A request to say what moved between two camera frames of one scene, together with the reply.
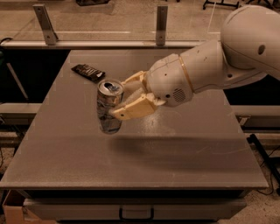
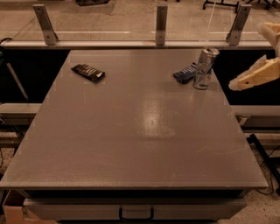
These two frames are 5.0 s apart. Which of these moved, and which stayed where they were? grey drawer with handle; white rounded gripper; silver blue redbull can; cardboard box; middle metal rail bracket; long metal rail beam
Moved: white rounded gripper; silver blue redbull can
Stayed: cardboard box; middle metal rail bracket; grey drawer with handle; long metal rail beam
